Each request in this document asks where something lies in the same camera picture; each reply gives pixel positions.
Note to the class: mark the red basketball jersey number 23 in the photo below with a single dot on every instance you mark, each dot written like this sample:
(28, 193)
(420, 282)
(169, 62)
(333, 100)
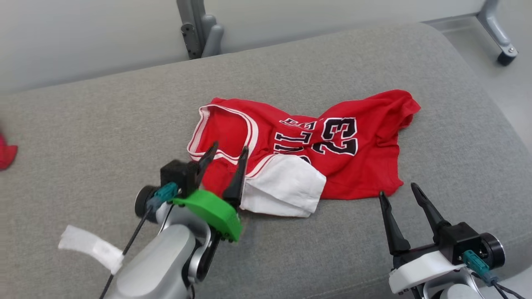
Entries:
(353, 174)

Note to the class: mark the white tape label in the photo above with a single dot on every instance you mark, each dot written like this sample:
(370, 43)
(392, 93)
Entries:
(91, 247)

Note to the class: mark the grey frame leg with caster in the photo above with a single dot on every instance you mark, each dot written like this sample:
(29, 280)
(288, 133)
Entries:
(494, 29)

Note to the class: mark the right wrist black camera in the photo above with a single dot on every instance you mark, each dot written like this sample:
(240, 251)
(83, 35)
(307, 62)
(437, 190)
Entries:
(461, 238)

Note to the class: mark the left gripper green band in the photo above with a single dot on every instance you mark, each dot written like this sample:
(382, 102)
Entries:
(212, 211)

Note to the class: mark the grey fabric sofa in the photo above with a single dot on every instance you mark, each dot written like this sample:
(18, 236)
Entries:
(124, 124)

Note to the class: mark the red garment with white trim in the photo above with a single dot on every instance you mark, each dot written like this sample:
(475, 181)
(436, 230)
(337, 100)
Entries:
(6, 153)

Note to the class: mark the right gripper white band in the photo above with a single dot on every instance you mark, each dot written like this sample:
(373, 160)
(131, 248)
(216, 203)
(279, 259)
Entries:
(419, 270)

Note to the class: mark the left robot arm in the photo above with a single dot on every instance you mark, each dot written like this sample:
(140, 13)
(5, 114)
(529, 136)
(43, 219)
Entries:
(158, 265)

